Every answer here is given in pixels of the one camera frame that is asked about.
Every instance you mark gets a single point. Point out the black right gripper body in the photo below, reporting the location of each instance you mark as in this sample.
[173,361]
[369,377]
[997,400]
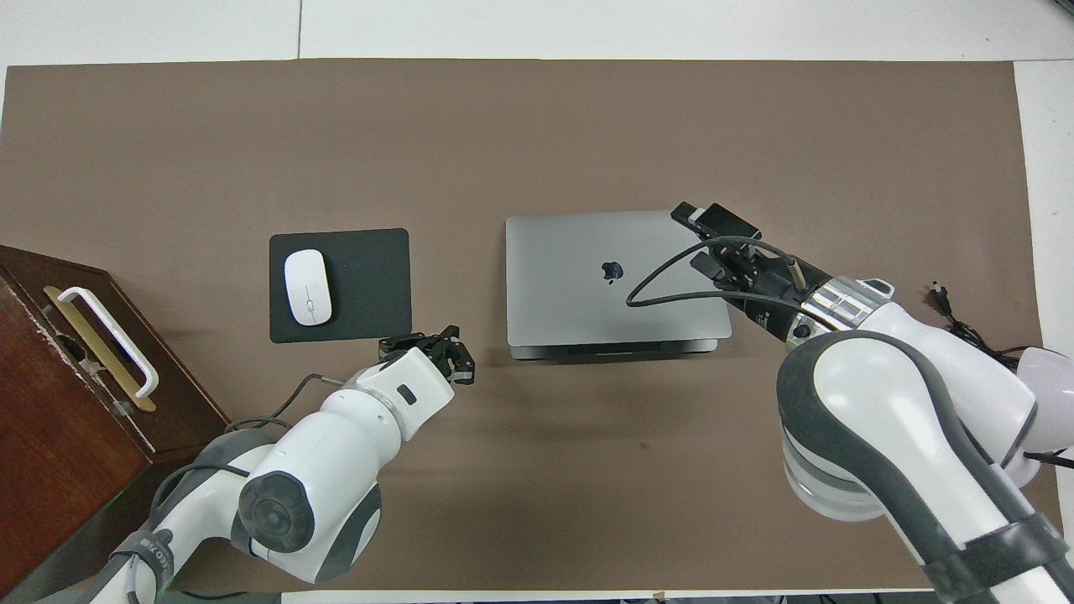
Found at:
[759,285]

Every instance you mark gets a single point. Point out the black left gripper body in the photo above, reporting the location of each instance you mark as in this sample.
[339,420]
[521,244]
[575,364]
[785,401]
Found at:
[440,356]

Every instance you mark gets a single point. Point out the silver grey laptop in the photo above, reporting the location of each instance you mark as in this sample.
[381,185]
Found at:
[570,285]

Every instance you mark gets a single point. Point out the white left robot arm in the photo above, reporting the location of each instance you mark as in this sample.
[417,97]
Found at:
[336,461]

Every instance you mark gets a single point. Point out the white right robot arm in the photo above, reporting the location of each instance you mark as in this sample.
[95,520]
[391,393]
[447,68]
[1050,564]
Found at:
[889,419]

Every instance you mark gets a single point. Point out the black mouse pad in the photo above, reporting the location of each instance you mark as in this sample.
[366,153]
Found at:
[369,285]

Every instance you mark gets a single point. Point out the white computer mouse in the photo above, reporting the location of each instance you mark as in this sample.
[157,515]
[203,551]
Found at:
[307,288]

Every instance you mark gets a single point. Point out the large brown table mat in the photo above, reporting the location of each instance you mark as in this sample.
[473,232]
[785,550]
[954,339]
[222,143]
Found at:
[537,126]

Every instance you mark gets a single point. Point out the white desk lamp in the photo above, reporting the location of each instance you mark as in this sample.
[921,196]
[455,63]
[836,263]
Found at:
[1049,377]

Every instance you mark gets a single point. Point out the dark brown wooden box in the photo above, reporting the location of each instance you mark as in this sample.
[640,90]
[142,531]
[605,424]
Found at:
[59,436]

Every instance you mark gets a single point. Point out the black right gripper camera box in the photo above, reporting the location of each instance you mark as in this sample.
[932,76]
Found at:
[728,223]

